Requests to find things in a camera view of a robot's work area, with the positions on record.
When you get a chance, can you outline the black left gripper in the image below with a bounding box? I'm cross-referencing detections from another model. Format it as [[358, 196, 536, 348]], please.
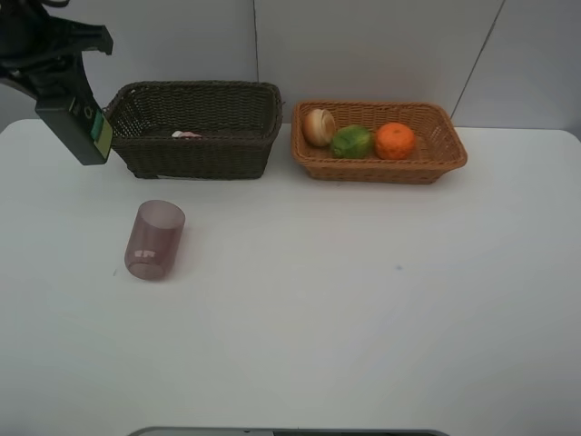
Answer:
[[1, 1, 113, 114]]

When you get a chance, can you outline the dark green pump bottle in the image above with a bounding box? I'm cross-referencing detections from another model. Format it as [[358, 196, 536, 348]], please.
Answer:
[[35, 94, 113, 166]]

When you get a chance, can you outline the pink lotion bottle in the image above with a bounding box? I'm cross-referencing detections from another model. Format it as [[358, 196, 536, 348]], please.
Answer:
[[172, 131, 202, 138]]

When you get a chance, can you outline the translucent purple plastic cup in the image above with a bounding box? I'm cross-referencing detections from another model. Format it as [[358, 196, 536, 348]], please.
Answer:
[[124, 200, 185, 282]]

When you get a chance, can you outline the red orange peach fruit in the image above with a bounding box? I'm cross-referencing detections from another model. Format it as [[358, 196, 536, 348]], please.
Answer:
[[302, 109, 336, 147]]

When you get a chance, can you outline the green lime fruit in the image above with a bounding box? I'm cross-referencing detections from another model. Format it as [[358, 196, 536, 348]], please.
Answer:
[[330, 124, 373, 159]]

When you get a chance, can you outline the orange mandarin fruit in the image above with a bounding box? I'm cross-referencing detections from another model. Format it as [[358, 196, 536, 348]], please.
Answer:
[[375, 123, 416, 160]]

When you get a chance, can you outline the dark brown wicker basket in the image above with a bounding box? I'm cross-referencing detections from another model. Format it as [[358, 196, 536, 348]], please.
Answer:
[[103, 81, 282, 180]]

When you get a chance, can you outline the tan wicker basket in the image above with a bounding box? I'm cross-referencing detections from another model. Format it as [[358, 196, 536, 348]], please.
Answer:
[[291, 100, 468, 184]]

